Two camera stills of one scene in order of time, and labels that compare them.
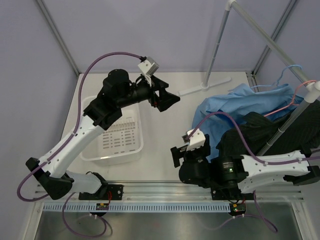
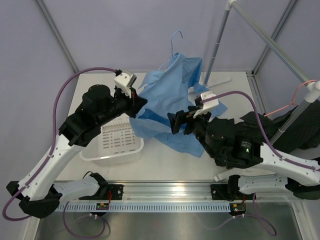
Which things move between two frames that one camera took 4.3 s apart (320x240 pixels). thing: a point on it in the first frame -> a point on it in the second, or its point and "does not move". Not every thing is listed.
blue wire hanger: x=277 y=85 -> x=171 y=48
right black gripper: x=205 y=150 -> x=176 y=120
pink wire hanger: x=293 y=99 does not move
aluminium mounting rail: x=175 y=192 does not move
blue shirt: x=213 y=117 -> x=171 y=89
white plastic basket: x=122 y=144 does not move
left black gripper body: x=153 y=99 -> x=129 y=105
